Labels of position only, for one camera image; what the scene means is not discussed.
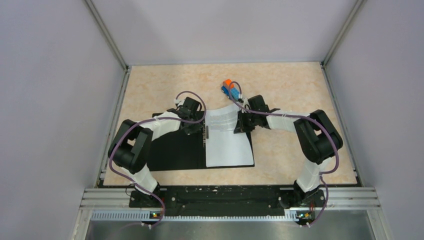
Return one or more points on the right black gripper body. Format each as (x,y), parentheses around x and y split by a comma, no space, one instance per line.
(248,121)

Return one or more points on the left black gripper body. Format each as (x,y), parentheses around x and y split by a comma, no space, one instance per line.
(192,128)

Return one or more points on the white printed paper sheets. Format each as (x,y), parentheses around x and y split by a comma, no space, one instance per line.
(223,147)

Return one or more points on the teal and black folder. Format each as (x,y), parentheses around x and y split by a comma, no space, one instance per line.
(177,151)

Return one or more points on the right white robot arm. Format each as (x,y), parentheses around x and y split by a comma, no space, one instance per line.
(318,138)

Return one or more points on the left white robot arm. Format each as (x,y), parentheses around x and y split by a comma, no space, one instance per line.
(131,145)

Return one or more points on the blue orange toy car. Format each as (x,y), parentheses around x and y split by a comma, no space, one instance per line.
(229,89)

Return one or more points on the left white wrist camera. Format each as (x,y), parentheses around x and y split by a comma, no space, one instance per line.
(179,102)

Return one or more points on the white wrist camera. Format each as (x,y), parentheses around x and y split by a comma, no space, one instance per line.
(243,101)
(179,102)

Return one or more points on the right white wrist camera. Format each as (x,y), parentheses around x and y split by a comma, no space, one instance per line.
(243,101)

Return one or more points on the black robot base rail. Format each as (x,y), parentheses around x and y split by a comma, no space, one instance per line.
(229,200)

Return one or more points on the white slotted cable duct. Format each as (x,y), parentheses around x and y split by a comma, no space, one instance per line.
(147,216)

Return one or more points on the aluminium frame profile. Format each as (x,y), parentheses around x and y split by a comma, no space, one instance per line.
(106,198)

